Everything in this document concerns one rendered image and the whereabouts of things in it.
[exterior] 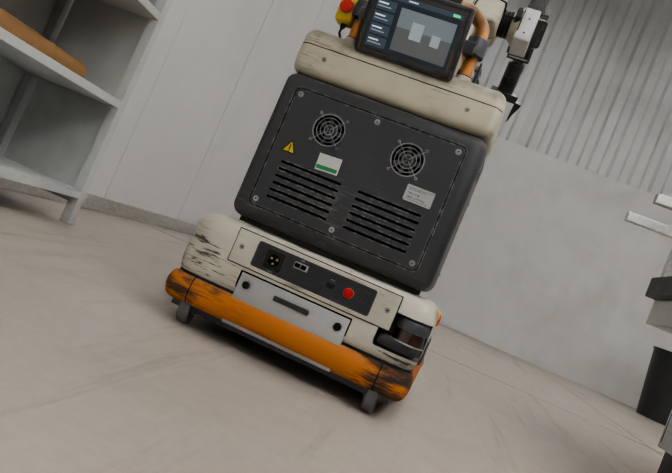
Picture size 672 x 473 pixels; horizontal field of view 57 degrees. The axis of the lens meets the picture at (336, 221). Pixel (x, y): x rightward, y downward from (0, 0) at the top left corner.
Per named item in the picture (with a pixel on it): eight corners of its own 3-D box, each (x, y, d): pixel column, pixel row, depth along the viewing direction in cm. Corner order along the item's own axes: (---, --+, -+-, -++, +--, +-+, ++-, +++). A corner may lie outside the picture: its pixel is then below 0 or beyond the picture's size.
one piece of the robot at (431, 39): (461, 110, 149) (496, 15, 141) (329, 63, 157) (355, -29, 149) (468, 105, 159) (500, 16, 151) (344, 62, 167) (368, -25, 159)
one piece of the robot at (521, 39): (528, 42, 188) (541, 11, 190) (512, 37, 189) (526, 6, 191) (523, 58, 197) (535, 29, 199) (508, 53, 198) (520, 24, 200)
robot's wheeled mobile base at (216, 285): (399, 414, 133) (443, 307, 134) (152, 297, 147) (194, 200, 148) (417, 378, 199) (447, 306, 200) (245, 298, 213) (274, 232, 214)
